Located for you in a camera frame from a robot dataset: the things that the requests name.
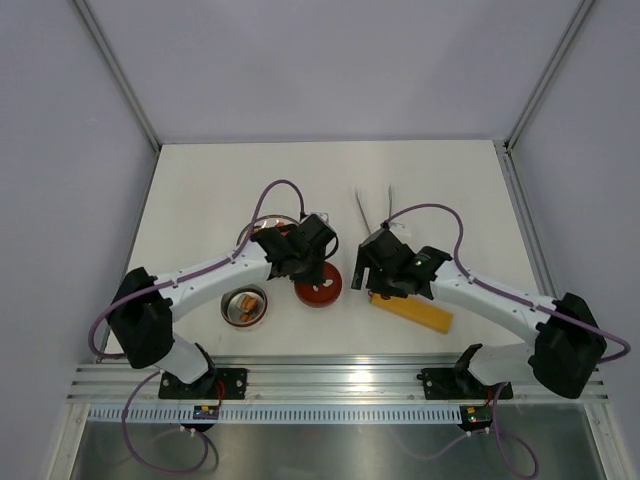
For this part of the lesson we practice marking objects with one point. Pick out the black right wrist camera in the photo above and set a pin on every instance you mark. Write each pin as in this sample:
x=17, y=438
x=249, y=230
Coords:
x=384, y=251

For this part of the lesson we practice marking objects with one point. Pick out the metal tongs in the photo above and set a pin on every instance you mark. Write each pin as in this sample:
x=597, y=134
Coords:
x=362, y=211

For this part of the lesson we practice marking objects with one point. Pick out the aluminium front rail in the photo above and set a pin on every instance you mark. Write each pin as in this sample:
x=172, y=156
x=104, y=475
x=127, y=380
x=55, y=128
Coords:
x=295, y=380

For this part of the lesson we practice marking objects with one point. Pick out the yellow cutlery case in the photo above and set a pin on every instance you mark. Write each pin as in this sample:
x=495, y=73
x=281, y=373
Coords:
x=416, y=311

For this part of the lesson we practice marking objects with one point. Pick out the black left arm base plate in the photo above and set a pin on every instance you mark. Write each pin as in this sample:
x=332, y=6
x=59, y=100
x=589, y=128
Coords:
x=228, y=383

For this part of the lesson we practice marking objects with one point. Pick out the aluminium frame post right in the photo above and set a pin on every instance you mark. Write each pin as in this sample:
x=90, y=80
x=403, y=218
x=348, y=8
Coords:
x=550, y=71

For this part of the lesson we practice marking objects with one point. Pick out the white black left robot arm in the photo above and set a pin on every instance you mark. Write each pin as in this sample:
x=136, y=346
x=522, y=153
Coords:
x=145, y=307

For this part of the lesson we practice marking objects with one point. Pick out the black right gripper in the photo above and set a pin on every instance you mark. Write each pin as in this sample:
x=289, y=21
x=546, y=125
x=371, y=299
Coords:
x=387, y=289

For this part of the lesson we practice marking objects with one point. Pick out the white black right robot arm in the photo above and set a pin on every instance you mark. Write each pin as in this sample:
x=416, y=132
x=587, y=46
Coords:
x=558, y=346

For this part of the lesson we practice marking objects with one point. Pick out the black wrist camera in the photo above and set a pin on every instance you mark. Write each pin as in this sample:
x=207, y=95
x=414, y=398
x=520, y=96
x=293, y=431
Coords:
x=319, y=235
x=384, y=251

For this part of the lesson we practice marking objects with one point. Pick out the round food plate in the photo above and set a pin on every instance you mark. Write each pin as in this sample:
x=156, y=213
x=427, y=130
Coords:
x=265, y=221

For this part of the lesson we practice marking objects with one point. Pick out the orange shrimp food piece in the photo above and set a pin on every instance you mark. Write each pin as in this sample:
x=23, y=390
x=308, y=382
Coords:
x=249, y=308

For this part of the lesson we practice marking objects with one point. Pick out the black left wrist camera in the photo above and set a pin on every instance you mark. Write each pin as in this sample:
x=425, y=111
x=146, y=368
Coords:
x=319, y=235

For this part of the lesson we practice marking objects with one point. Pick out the round steel lunch box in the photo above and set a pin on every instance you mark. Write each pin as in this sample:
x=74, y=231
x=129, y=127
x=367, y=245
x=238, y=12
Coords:
x=229, y=310

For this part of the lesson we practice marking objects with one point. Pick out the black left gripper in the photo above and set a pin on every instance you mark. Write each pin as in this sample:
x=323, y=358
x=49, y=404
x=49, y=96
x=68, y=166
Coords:
x=314, y=278

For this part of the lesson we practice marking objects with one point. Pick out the white slotted cable duct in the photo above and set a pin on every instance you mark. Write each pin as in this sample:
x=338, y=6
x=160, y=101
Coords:
x=294, y=414

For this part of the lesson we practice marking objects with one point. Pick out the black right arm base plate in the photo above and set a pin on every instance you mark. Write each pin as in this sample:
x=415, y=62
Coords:
x=448, y=383

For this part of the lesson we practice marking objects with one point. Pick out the red round lunch box lid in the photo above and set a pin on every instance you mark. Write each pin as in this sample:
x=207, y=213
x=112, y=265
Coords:
x=323, y=294

